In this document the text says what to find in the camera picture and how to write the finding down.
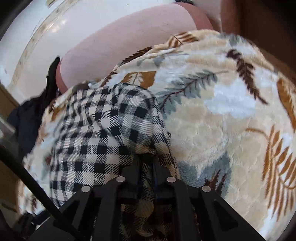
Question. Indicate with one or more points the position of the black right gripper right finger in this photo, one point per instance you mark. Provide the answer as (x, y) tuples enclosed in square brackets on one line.
[(197, 213)]

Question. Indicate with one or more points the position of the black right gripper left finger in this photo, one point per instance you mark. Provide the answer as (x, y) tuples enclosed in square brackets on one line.
[(93, 213)]

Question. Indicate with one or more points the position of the black white checkered coat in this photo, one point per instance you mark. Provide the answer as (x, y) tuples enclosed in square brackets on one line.
[(101, 132)]

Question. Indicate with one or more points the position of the leaf patterned plush blanket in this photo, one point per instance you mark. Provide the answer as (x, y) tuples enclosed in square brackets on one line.
[(230, 115)]

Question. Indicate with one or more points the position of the dark navy garment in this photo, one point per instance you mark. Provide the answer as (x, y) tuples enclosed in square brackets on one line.
[(26, 119)]

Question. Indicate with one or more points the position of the black garment under pillow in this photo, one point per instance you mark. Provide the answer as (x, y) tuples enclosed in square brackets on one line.
[(51, 91)]

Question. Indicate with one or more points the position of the wooden wardrobe with glass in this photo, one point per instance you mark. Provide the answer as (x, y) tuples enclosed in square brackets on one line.
[(8, 104)]

